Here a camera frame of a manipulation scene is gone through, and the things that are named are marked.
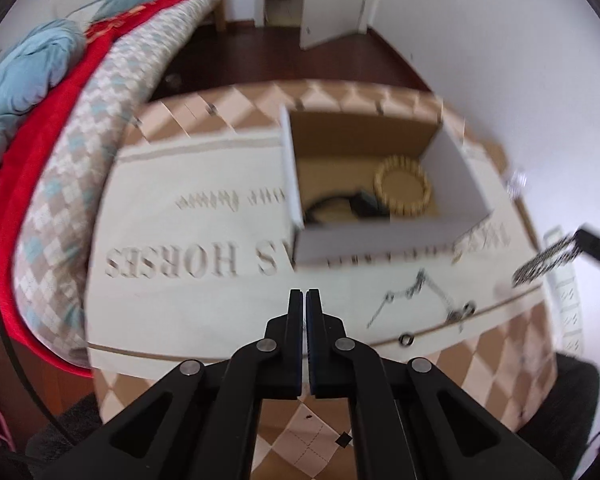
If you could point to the white door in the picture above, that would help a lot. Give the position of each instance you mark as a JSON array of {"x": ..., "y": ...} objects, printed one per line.
[{"x": 330, "y": 0}]

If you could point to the dark upholstered chair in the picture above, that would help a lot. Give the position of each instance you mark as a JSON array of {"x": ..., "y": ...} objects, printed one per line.
[{"x": 560, "y": 410}]

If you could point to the beige printed tablecloth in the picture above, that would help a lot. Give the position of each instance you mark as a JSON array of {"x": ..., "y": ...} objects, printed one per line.
[{"x": 190, "y": 260}]

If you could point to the cardboard box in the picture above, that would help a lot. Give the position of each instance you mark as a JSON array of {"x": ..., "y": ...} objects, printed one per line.
[{"x": 380, "y": 242}]

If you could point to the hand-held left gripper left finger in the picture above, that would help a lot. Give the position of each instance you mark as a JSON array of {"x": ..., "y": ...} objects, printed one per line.
[{"x": 297, "y": 310}]

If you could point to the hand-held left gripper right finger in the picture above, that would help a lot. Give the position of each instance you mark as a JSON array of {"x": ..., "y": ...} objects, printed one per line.
[{"x": 312, "y": 310}]

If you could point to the wooden bed frame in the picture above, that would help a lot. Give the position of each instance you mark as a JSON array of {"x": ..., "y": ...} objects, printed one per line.
[{"x": 221, "y": 12}]

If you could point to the light blue blanket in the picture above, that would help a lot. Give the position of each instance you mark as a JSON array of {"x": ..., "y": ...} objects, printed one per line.
[{"x": 25, "y": 67}]

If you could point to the red blanket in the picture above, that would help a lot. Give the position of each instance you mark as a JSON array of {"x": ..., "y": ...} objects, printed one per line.
[{"x": 77, "y": 85}]

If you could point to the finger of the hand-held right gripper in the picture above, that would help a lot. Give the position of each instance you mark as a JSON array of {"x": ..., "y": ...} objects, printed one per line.
[{"x": 597, "y": 246}]

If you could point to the small silver jewelry piece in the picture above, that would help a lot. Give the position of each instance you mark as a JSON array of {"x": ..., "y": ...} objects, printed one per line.
[{"x": 516, "y": 184}]

